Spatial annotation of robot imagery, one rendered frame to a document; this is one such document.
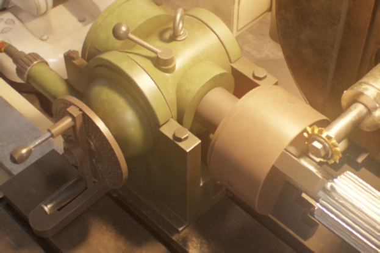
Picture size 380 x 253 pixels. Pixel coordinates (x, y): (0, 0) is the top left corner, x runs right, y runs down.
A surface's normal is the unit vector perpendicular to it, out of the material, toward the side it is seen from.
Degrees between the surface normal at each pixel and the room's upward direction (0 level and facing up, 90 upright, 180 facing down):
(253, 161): 51
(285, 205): 65
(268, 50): 0
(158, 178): 90
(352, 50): 90
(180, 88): 42
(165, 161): 90
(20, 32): 0
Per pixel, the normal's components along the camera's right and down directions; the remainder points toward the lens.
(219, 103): -0.22, -0.44
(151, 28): 0.71, 0.54
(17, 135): 0.00, -0.65
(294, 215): -0.64, 0.22
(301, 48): -0.71, 0.54
